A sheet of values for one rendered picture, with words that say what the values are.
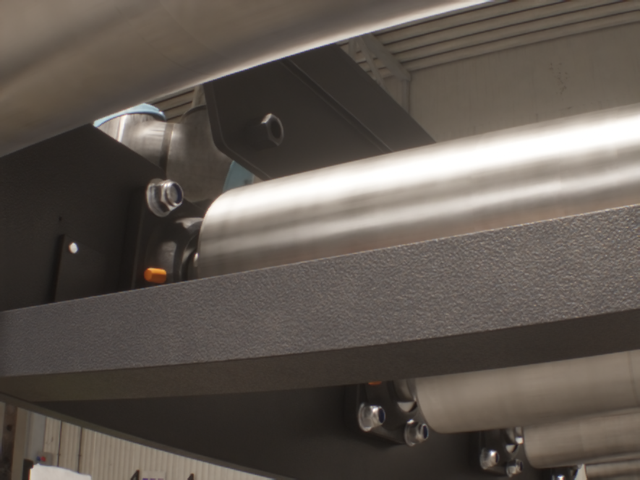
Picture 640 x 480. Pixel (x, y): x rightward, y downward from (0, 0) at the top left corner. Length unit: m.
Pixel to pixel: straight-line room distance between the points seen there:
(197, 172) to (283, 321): 1.34
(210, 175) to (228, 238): 1.15
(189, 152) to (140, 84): 1.41
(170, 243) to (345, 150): 0.33
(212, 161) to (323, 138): 0.85
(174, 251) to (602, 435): 0.60
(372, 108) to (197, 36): 0.69
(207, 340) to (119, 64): 0.14
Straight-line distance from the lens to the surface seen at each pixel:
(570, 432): 1.05
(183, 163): 1.69
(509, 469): 1.16
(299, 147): 0.82
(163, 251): 0.60
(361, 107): 0.92
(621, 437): 1.04
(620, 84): 12.86
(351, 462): 0.83
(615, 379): 0.74
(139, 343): 0.40
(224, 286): 0.38
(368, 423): 0.81
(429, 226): 0.48
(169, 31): 0.26
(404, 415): 0.85
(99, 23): 0.27
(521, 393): 0.77
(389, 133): 0.96
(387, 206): 0.49
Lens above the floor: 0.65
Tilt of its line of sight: 22 degrees up
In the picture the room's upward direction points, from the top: 3 degrees clockwise
